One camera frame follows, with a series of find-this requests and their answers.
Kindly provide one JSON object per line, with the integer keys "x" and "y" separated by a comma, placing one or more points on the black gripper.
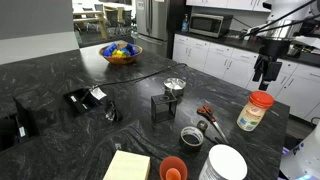
{"x": 267, "y": 68}

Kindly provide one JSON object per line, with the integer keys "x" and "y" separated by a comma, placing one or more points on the silver pot lid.
{"x": 175, "y": 83}

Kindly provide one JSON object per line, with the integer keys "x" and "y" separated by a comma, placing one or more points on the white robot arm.
{"x": 281, "y": 28}

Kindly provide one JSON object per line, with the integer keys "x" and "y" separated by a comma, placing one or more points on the orange lid creamer bottle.
{"x": 253, "y": 112}

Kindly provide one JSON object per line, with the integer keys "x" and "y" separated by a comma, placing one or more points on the white kitchen cabinets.
{"x": 297, "y": 85}

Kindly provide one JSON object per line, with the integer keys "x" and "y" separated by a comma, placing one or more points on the stainless steel microwave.
{"x": 212, "y": 25}

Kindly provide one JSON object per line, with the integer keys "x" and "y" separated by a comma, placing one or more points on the metal measuring spoon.
{"x": 202, "y": 126}

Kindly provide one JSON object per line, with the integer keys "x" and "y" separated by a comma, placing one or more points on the silver metal pot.
{"x": 175, "y": 92}

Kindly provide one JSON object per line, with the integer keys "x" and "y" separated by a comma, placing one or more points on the blue soap bottle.
{"x": 185, "y": 23}

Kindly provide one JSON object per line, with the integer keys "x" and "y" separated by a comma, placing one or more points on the stainless steel refrigerator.
{"x": 157, "y": 21}

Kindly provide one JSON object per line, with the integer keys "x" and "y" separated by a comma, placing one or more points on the orange plastic cup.
{"x": 173, "y": 168}

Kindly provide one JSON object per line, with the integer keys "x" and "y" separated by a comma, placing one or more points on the wooden bowl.
{"x": 122, "y": 61}

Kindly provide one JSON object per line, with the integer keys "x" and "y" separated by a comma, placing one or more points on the colourful toy blocks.
{"x": 114, "y": 51}

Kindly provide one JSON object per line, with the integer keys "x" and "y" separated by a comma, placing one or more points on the wooden table background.
{"x": 92, "y": 16}

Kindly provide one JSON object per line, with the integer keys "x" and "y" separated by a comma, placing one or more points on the table power outlet box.
{"x": 84, "y": 100}

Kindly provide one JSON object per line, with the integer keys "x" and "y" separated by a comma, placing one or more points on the orange handled scissors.
{"x": 207, "y": 112}

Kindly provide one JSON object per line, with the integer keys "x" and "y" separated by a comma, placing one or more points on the black duct tape roll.
{"x": 191, "y": 139}

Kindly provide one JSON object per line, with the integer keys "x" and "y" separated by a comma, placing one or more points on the black open cube frame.
{"x": 163, "y": 107}

